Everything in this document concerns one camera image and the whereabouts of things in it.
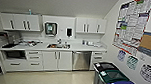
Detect stainless steel dishwasher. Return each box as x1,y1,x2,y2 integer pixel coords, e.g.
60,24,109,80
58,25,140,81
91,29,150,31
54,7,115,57
70,50,93,73

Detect small blue-label bottle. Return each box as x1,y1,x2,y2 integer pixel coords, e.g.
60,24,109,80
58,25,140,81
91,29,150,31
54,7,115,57
81,39,87,47

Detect black soap dispenser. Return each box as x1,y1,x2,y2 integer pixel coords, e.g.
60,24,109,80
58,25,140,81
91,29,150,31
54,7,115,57
65,26,74,39

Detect chrome faucet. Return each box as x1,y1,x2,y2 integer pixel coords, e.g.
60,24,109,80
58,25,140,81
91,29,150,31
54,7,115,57
56,38,64,46

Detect steel sink basin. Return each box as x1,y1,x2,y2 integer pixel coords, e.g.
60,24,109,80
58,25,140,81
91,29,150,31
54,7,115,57
46,43,71,51

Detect white double-door sink cabinet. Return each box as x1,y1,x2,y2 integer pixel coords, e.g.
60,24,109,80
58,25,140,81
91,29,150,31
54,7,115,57
41,49,74,73

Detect white drawer stack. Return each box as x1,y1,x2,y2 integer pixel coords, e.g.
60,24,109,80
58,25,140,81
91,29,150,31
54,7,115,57
24,49,44,72
89,50,108,72

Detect steel paper towel dispenser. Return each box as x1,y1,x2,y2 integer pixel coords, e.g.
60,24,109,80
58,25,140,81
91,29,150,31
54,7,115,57
43,21,58,37

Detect black-lid trash bin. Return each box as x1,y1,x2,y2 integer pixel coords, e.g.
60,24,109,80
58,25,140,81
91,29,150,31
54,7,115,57
91,61,118,84

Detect red and black utensils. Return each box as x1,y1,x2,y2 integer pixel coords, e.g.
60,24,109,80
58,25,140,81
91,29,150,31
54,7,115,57
27,41,41,48

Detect green-lid trash bin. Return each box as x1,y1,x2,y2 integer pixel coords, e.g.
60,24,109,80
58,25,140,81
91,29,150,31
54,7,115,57
97,68,131,84

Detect pale blue plastic bottle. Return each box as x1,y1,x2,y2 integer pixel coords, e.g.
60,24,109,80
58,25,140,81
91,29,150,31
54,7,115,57
28,9,33,16

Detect black microwave oven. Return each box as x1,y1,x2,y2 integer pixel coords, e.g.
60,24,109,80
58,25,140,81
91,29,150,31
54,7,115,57
2,48,28,61

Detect white wide drawer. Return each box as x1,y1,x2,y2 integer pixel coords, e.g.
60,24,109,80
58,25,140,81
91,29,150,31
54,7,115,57
3,58,28,73

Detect wire dish rack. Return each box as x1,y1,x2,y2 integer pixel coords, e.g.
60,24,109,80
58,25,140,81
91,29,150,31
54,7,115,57
17,39,30,48

